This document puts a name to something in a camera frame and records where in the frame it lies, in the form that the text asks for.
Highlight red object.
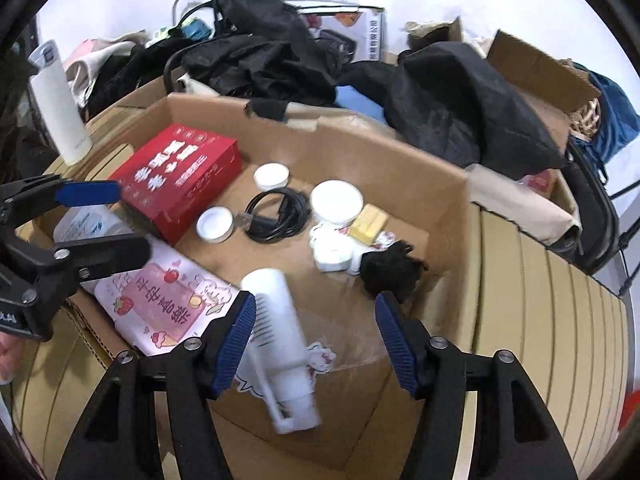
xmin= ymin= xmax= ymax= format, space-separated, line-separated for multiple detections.
xmin=619 ymin=392 xmax=640 ymax=431

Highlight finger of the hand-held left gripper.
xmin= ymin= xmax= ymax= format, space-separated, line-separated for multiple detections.
xmin=0 ymin=232 xmax=152 ymax=302
xmin=0 ymin=174 xmax=122 ymax=232

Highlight blue cloth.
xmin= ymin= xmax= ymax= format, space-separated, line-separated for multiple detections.
xmin=334 ymin=85 xmax=398 ymax=123

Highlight black backpack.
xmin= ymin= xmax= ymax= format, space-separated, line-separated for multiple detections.
xmin=547 ymin=135 xmax=621 ymax=277

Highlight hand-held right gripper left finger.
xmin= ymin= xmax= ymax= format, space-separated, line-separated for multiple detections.
xmin=55 ymin=290 xmax=258 ymax=480

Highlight yellow block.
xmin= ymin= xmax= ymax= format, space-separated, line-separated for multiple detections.
xmin=348 ymin=203 xmax=390 ymax=245

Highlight brown paper bag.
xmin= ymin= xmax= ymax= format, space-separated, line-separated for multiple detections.
xmin=467 ymin=162 xmax=583 ymax=248

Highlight white thermos bottle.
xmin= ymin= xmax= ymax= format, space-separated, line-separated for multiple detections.
xmin=27 ymin=39 xmax=93 ymax=166

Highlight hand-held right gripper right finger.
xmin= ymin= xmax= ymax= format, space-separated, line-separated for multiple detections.
xmin=374 ymin=291 xmax=566 ymax=480

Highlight beige tote bag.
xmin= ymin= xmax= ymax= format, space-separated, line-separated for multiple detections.
xmin=64 ymin=35 xmax=148 ymax=108

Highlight black jacket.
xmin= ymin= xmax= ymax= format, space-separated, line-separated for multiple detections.
xmin=165 ymin=0 xmax=346 ymax=108
xmin=340 ymin=41 xmax=569 ymax=170

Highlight cardboard box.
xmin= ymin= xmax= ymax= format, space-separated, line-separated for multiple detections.
xmin=482 ymin=29 xmax=602 ymax=126
xmin=15 ymin=91 xmax=482 ymax=480

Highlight red printed box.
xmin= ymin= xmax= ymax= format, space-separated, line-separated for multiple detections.
xmin=109 ymin=122 xmax=245 ymax=247

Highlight blue bag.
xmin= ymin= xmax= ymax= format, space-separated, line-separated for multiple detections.
xmin=570 ymin=61 xmax=640 ymax=166

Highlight teal cloth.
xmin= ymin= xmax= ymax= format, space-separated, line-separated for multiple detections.
xmin=180 ymin=17 xmax=212 ymax=41

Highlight empty open cardboard box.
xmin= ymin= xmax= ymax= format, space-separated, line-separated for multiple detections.
xmin=482 ymin=29 xmax=602 ymax=126

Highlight black tripod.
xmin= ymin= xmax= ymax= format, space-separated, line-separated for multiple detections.
xmin=607 ymin=180 xmax=640 ymax=297

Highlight person's left forearm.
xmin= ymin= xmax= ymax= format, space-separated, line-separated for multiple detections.
xmin=0 ymin=332 xmax=23 ymax=386

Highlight printed appliance box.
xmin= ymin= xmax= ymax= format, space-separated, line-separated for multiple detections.
xmin=300 ymin=6 xmax=387 ymax=65

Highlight beige paper bag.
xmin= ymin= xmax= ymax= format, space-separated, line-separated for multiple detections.
xmin=404 ymin=16 xmax=467 ymax=52

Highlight translucent plastic bottle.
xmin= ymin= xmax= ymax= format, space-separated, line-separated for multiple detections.
xmin=52 ymin=204 xmax=135 ymax=251

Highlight wide white jar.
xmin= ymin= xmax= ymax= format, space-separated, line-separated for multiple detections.
xmin=309 ymin=180 xmax=365 ymax=226

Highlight white spray bottle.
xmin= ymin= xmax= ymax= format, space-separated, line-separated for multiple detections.
xmin=241 ymin=267 xmax=323 ymax=435

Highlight black cloth with white tag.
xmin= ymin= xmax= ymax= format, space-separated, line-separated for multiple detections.
xmin=359 ymin=240 xmax=430 ymax=303

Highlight black bag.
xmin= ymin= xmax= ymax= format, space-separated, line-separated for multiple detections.
xmin=85 ymin=42 xmax=173 ymax=116

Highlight black usb cable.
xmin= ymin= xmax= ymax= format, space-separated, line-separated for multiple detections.
xmin=235 ymin=187 xmax=312 ymax=245

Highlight wicker basket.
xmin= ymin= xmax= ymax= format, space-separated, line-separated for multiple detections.
xmin=570 ymin=94 xmax=601 ymax=138

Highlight white cartoon sticker sheet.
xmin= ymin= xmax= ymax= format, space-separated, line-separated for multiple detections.
xmin=234 ymin=341 xmax=337 ymax=401

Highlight small white jar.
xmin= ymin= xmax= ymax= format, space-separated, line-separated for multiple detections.
xmin=253 ymin=162 xmax=292 ymax=192

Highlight small white lid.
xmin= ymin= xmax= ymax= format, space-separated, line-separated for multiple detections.
xmin=196 ymin=207 xmax=236 ymax=243

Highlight pink printed wipes pack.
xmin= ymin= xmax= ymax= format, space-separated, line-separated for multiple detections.
xmin=92 ymin=237 xmax=241 ymax=358

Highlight white printed cup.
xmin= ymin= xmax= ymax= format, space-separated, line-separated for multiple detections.
xmin=309 ymin=224 xmax=366 ymax=275

